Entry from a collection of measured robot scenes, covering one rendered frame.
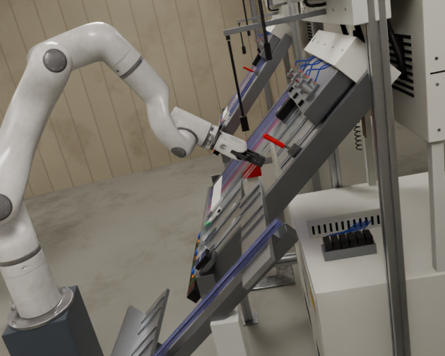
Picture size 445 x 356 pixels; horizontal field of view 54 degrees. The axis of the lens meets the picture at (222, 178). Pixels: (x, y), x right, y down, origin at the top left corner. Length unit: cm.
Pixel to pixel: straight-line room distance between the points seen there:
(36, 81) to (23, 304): 61
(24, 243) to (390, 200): 96
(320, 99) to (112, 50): 57
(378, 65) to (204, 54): 376
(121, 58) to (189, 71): 346
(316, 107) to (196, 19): 367
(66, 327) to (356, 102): 98
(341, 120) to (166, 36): 372
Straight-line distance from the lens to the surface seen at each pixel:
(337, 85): 112
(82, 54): 130
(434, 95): 115
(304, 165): 111
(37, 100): 123
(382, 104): 108
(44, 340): 140
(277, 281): 244
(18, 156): 124
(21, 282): 134
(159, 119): 130
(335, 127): 110
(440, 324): 146
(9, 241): 131
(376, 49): 105
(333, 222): 155
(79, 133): 489
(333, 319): 135
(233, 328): 95
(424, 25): 112
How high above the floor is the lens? 138
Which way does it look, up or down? 20 degrees down
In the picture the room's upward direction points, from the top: 12 degrees counter-clockwise
